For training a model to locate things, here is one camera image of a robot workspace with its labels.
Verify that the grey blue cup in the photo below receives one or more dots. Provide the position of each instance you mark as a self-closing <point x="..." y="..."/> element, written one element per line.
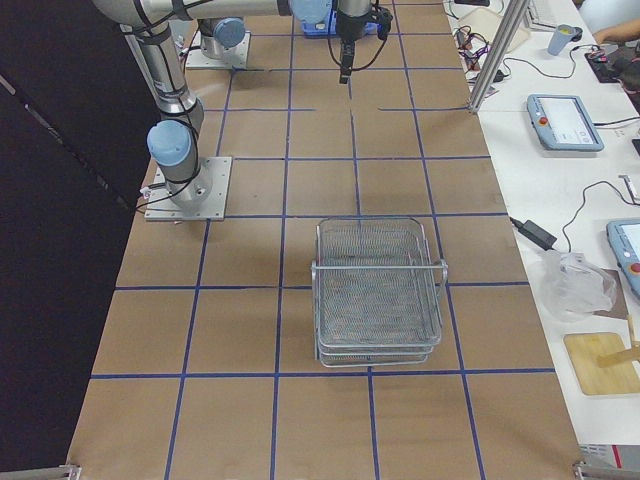
<point x="561" y="37"/>

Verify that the wooden board stand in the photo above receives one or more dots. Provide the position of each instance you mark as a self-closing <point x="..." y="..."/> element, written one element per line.
<point x="603" y="365"/>

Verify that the aluminium frame post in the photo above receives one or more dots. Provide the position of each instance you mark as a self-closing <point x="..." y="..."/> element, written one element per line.
<point x="505" y="33"/>

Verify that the clear plastic bag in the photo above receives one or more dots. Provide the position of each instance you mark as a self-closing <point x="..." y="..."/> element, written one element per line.
<point x="571" y="284"/>

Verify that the teach pendant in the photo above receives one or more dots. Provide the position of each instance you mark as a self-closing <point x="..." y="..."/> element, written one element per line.
<point x="562" y="123"/>
<point x="623" y="238"/>

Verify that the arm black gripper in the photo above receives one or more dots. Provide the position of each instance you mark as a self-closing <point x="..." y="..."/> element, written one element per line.
<point x="350" y="26"/>

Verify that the wire mesh shelf rack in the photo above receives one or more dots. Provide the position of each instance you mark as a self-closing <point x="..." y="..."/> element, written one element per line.
<point x="376" y="292"/>

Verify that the near teach pendant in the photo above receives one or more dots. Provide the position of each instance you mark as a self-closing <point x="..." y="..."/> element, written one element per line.
<point x="623" y="238"/>

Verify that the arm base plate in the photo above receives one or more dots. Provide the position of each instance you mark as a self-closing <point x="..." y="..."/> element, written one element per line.
<point x="204" y="198"/>
<point x="232" y="59"/>

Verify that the far teach pendant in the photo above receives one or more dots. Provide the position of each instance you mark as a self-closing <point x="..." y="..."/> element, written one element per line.
<point x="562" y="123"/>

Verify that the blue plastic tray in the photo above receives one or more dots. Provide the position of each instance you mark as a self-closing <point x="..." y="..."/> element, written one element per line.
<point x="324" y="28"/>

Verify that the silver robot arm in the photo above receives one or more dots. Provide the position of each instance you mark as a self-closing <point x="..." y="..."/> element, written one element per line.
<point x="220" y="34"/>
<point x="173" y="142"/>

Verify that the black power adapter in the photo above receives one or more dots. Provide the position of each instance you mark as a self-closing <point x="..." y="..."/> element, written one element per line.
<point x="536" y="234"/>

